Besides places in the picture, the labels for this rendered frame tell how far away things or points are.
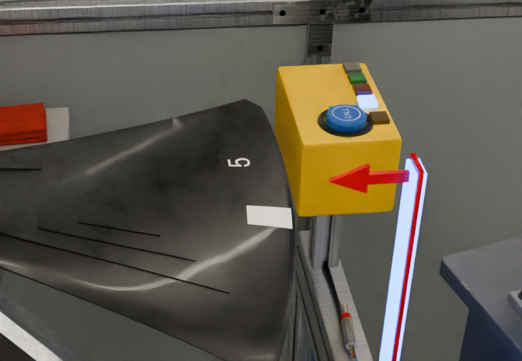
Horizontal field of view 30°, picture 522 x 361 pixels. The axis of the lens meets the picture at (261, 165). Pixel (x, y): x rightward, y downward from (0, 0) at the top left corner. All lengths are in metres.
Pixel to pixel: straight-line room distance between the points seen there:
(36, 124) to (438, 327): 0.87
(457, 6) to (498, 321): 0.63
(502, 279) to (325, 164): 0.22
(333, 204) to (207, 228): 0.33
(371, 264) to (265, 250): 1.04
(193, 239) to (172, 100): 0.81
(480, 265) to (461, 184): 0.62
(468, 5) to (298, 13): 0.26
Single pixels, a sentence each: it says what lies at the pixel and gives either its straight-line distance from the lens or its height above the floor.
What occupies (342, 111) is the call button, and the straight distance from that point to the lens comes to 0.97.
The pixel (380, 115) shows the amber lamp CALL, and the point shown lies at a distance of 0.97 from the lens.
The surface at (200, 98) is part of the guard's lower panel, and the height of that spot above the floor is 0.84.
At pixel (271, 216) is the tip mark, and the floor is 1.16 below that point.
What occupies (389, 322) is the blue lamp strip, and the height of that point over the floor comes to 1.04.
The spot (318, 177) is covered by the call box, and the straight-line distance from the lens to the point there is 0.95.
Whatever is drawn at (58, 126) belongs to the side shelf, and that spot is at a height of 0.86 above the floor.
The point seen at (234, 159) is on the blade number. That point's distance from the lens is 0.71.
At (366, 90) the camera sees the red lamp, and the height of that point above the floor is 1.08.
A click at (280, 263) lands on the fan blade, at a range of 0.66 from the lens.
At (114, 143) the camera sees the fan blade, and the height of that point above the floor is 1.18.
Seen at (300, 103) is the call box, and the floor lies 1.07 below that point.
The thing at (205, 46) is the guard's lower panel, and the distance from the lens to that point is 1.42.
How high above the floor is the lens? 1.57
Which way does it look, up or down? 34 degrees down
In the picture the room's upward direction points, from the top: 2 degrees clockwise
